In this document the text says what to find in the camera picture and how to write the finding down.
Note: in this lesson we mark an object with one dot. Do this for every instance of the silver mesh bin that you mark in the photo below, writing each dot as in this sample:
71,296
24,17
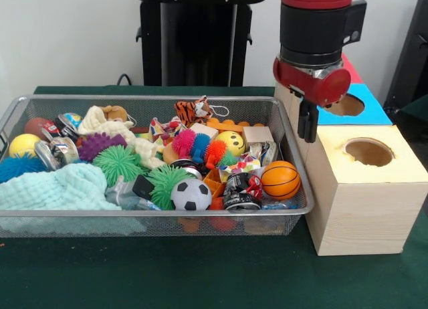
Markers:
150,212

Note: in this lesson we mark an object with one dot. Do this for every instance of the orange basketball toy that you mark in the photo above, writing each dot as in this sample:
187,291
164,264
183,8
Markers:
280,180

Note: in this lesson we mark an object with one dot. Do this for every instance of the yellow smiley face ball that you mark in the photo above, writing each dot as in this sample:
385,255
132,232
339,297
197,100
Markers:
232,142

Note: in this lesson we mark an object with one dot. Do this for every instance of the black flat panel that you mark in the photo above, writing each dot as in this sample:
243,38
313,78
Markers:
414,55

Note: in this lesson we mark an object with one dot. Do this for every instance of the black and white soccer ball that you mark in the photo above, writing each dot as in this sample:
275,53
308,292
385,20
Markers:
190,195

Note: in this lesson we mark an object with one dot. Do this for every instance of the silver soda can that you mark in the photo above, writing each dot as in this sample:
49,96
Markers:
240,188

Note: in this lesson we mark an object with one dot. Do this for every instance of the blue spiky ball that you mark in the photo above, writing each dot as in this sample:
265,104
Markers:
18,167

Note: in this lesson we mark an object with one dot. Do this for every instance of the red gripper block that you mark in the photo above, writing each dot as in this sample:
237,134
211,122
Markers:
317,85

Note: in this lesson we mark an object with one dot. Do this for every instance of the mint green cloth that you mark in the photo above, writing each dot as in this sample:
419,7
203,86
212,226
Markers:
50,188

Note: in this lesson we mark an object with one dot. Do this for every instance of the plain yellow ball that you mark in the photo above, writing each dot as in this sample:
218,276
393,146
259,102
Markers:
24,144

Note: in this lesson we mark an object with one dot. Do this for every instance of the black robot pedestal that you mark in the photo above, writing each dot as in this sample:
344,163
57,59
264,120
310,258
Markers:
197,55

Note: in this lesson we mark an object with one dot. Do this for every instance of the green spiky ball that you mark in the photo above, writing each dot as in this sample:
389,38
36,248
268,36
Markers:
117,163
164,185

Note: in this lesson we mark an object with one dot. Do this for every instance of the wooden box with three holes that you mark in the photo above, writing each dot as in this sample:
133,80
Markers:
361,215

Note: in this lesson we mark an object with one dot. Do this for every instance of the orange tiger plush toy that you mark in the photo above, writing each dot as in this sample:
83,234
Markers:
192,110

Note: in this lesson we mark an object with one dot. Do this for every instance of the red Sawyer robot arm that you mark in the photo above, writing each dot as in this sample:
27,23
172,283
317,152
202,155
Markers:
311,21

